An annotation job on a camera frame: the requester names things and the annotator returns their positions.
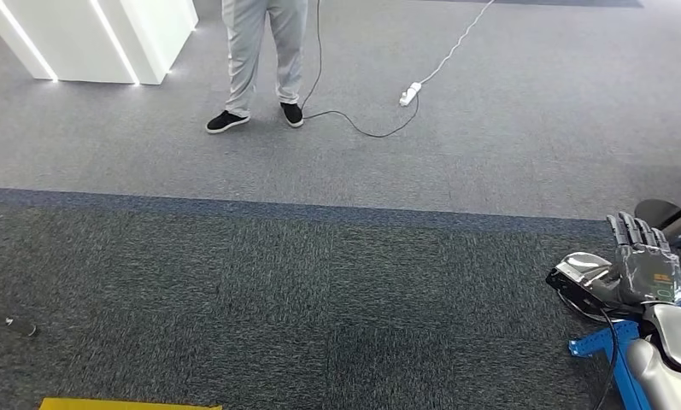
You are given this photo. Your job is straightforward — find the blue metal shelf rack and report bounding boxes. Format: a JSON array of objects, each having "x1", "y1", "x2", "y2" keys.
[{"x1": 569, "y1": 285, "x2": 681, "y2": 410}]

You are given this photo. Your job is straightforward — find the person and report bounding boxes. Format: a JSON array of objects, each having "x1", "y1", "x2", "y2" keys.
[{"x1": 205, "y1": 0, "x2": 309, "y2": 135}]

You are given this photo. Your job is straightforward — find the yellow floor tape square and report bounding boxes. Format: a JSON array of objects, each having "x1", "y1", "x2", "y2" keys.
[{"x1": 38, "y1": 397, "x2": 223, "y2": 410}]

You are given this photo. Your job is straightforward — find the white lit pillar structure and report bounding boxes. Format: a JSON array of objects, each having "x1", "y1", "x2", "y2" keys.
[{"x1": 0, "y1": 0, "x2": 200, "y2": 86}]

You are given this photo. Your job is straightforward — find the white power strip with cord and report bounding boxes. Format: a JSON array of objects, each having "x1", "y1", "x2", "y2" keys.
[{"x1": 399, "y1": 0, "x2": 496, "y2": 108}]

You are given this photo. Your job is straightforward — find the black floor cable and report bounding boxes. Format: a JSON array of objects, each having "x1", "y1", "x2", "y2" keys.
[{"x1": 300, "y1": 0, "x2": 420, "y2": 138}]

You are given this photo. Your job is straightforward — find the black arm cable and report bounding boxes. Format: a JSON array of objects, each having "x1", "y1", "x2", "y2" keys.
[{"x1": 591, "y1": 307, "x2": 619, "y2": 410}]

